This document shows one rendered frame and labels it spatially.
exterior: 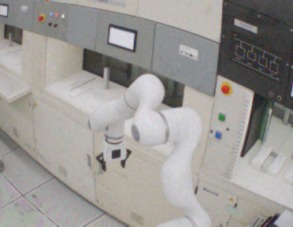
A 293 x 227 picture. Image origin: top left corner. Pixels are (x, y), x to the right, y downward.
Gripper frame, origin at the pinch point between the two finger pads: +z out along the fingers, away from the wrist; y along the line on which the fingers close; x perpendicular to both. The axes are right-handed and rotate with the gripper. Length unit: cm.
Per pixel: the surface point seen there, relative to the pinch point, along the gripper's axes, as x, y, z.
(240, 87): -13, 55, -38
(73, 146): 86, 8, 47
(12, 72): 167, -29, 17
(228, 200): -22, 58, 27
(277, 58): -30, 62, -60
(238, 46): -10, 53, -58
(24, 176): 126, -34, 101
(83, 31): 79, 10, -39
